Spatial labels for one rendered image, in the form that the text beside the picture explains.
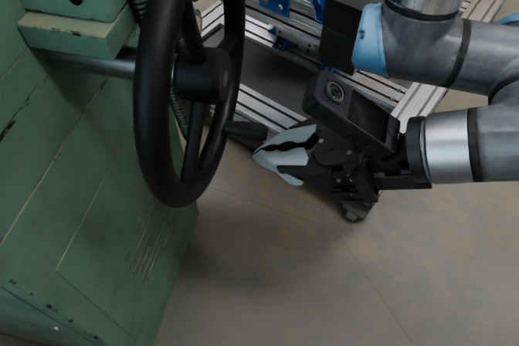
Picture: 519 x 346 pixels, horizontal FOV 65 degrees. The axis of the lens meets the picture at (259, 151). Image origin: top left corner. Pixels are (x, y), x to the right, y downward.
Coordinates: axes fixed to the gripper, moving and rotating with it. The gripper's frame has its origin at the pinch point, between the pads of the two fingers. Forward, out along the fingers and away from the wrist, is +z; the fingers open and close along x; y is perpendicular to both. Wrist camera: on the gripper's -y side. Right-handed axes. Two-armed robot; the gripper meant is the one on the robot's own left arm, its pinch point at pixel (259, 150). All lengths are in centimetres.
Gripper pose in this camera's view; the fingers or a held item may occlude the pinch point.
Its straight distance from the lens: 52.6
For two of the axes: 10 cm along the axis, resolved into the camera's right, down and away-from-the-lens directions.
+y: 4.7, 6.0, 6.5
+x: 2.7, -8.0, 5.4
